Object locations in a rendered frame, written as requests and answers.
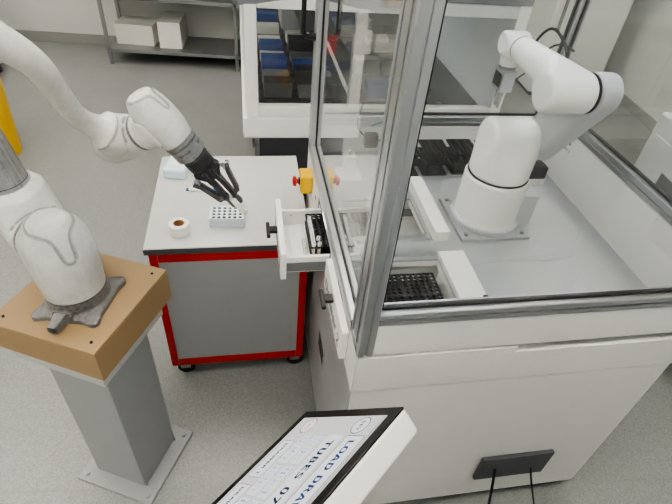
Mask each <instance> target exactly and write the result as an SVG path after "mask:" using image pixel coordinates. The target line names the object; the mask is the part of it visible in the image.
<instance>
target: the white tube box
mask: <svg viewBox="0 0 672 504"><path fill-rule="evenodd" d="M244 223H245V215H243V214H242V213H241V212H240V211H239V210H238V208H237V207H232V206H231V205H211V206H210V214H209V225H210V227H244Z"/></svg>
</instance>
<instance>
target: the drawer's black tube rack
mask: <svg viewBox="0 0 672 504"><path fill-rule="evenodd" d="M312 215H314V216H312ZM317 215H320V216H317ZM310 217H311V219H312V225H313V230H314V235H315V240H316V238H317V236H320V242H322V245H321V247H318V244H317V243H318V242H319V241H317V240H316V245H317V249H319V248H321V253H320V254H330V249H329V244H328V240H327V235H326V231H325V226H324V222H323V217H322V213H314V214H311V216H310ZM313 218H315V219H313ZM305 229H306V234H307V240H308V246H309V252H310V255H312V251H311V247H310V241H309V235H308V230H307V224H306V221H305ZM317 249H315V254H318V253H317Z"/></svg>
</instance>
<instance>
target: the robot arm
mask: <svg viewBox="0 0 672 504"><path fill-rule="evenodd" d="M0 62H2V63H4V64H7V65H9V66H11V67H13V68H15V69H16V70H18V71H20V72H21V73H22V74H24V75H25V76H26V77H27V78H28V79H29V80H30V81H31V82H32V83H33V84H34V85H35V86H36V88H37V89H38V90H39V91H40V92H41V93H42V95H43V96H44V97H45V98H46V99H47V100H48V101H49V103H50V104H51V105H52V106H53V107H54V108H55V110H56V111H57V112H58V113H59V114H60V115H61V116H62V118H63V119H64V120H66V121H67V122H68V123H69V124H70V125H71V126H73V127H74V128H76V129H77V130H79V131H80V132H82V133H84V134H85V135H87V136H89V137H90V138H91V140H92V143H93V148H94V151H95V152H96V154H97V155H98V156H99V157H100V158H101V159H103V160H105V161H108V162H112V163H120V162H126V161H129V160H132V159H135V158H137V157H139V156H142V155H143V154H145V153H147V152H148V151H149V150H151V149H154V148H162V147H163V148H164V149H165V150H166V151H167V152H168V153H169V154H170V155H171V156H172V157H173V158H174V159H175V160H176V161H177V162H178V163H179V164H181V165H184V166H185V167H186V168H187V169H188V170H189V171H190V172H191V173H193V175H194V178H195V180H194V181H193V188H196V189H200V190H201V191H203V192H204V193H206V194H207V195H209V196H211V197H212V198H214V199H215V200H217V201H218V202H220V203H221V202H223V201H227V202H228V203H229V204H230V205H231V206H232V207H237V208H238V210H239V211H240V212H241V213H242V214H243V215H245V214H246V213H247V206H246V205H245V204H244V203H243V198H242V197H241V196H240V195H239V194H238V192H239V191H240V188H239V184H238V182H237V180H236V178H235V176H234V174H233V172H232V170H231V168H230V167H229V160H225V161H223V162H219V161H218V160H217V159H215V158H214V157H213V156H212V155H211V154H210V153H209V152H208V151H207V149H206V148H205V147H204V142H203V141H202V140H201V139H200V138H199V137H198V136H197V134H196V133H195V132H194V131H193V130H192V129H191V128H190V126H189V125H188V123H187V121H186V119H185V117H184V116H183V115H182V113H181V112H180V111H179V110H178V109H177V108H176V106H175V105H174V104H173V103H172V102H171V101H170V100H169V99H167V98H166V97H165V96H164V95H163V94H162V93H160V92H159V91H157V90H156V89H154V88H152V87H150V86H146V87H142V88H140V89H138V90H136V91H135V92H133V93H132V94H131V95H130V96H129V97H128V98H127V100H126V106H127V110H128V113H129V115H128V114H121V113H113V112H109V111H107V112H104V113H102V114H95V113H92V112H90V111H88V110H86V109H85V108H84V107H83V106H82V105H81V104H80V102H79V101H78V99H77V98H76V96H75V95H74V93H73V92H72V90H71V89H70V87H69V86H68V84H67V82H66V81H65V79H64V78H63V76H62V75H61V73H60V72H59V70H58V69H57V67H56V66H55V65H54V63H53V62H52V61H51V60H50V59H49V57H48V56H47V55H46V54H45V53H44V52H43V51H42V50H40V49H39V48H38V47H37V46H36V45H35V44H33V43H32V42H31V41H30V40H28V39H27V38H25V37H24V36H23V35H21V34H20V33H18V32H17V31H15V30H14V29H13V28H11V27H10V26H8V25H7V24H5V23H4V22H2V21H1V20H0ZM220 166H221V167H222V168H223V169H224V170H225V171H226V174H227V176H228V178H229V179H230V181H231V183H232V185H233V186H232V185H231V184H230V183H229V182H228V181H227V180H226V179H225V178H224V176H223V175H222V173H221V172H220ZM215 179H216V180H217V181H218V182H220V183H221V184H222V185H223V186H224V188H225V189H226V190H227V191H228V192H229V193H230V195H229V193H227V192H226V191H225V190H224V189H223V187H222V186H221V185H220V184H219V183H218V182H217V181H216V180H215ZM201 181H204V182H207V183H208V184H209V185H210V186H212V187H213V188H214V189H215V190H216V191H217V192H216V191H215V190H213V189H212V188H210V187H209V186H207V185H206V184H204V183H203V182H201ZM0 232H1V234H2V235H3V237H4V238H5V239H6V241H7V242H8V243H9V244H10V245H11V247H12V248H13V249H14V250H15V251H16V252H17V253H18V254H19V256H20V258H21V259H22V261H23V263H24V265H25V267H26V268H27V270H28V272H29V273H30V275H31V276H32V278H33V280H34V282H35V283H36V285H37V287H38V289H39V290H40V291H41V293H42V295H43V296H44V301H43V302H42V303H41V305H40V306H39V307H38V308H36V309H35V310H34V311H33V312H32V313H31V318H32V320H33V321H35V322H39V321H50V323H49V325H48V328H47V330H48V332H50V333H51V334H58V333H59V332H61V331H62V330H63V329H64V328H65V327H66V326H67V325H68V324H78V325H84V326H87V327H89V328H96V327H98V326H99V325H100V324H101V320H102V317H103V315H104V314H105V312H106V310H107V309H108V307H109V306H110V304H111V303H112V301H113V300H114V298H115V296H116V295H117V293H118V292H119V290H120V289H121V288H122V287H124V286H125V285H126V280H125V278H124V277H121V276H119V277H108V276H105V273H104V268H103V264H102V260H101V257H100V254H99V251H98V248H97V246H96V243H95V241H94V239H93V236H92V234H91V232H90V230H89V228H88V227H87V225H86V224H85V223H84V222H83V221H82V220H81V219H80V218H79V217H78V216H77V215H75V214H74V213H72V212H70V211H68V210H66V209H64V208H63V206H62V204H61V202H60V201H59V199H58V198H57V197H56V195H55V194H54V192H53V191H52V189H51V188H50V186H49V185H48V184H47V182H46V181H45V179H44V178H43V177H42V176H41V175H40V174H38V173H35V172H33V171H29V170H26V169H25V167H24V166H23V164H22V163H21V161H20V159H19V158H18V156H17V154H16V153H15V151H14V149H13V148H12V146H11V144H10V143H9V141H8V139H7V138H6V136H5V134H4V133H3V131H2V129H1V128H0Z"/></svg>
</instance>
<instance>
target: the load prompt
mask: <svg viewBox="0 0 672 504"><path fill-rule="evenodd" d="M365 436H366V435H347V436H346V437H345V438H344V439H343V440H342V441H341V442H340V444H339V445H338V446H337V447H336V448H335V449H334V450H333V451H332V452H331V453H330V455H329V456H328V457H327V458H326V459H325V460H324V461H323V462H322V463H321V464H320V465H319V467H318V468H317V469H316V470H315V471H314V472H313V473H312V474H311V475H310V476H309V478H308V479H307V480H306V481H305V482H304V483H303V484H302V485H301V486H300V487H299V489H298V490H297V491H296V492H295V493H294V494H293V495H292V496H291V497H290V498H289V500H288V501H287V502H286V503H285V504H306V503H307V502H308V501H309V500H310V499H311V498H312V497H313V495H314V494H315V493H316V492H317V491H318V490H319V489H320V488H321V486H322V485H323V484H324V483H325V482H326V481H327V480H328V478H329V477H330V476H331V475H332V474H333V473H334V472H335V470H336V469H337V468H338V467H339V466H340V465H341V464H342V462H343V461H344V460H345V459H346V458H347V457H348V456H349V454H350V453H351V452H352V451H353V450H354V449H355V448H356V446H357V445H358V444H359V443H360V442H361V441H362V440H363V438H364V437H365Z"/></svg>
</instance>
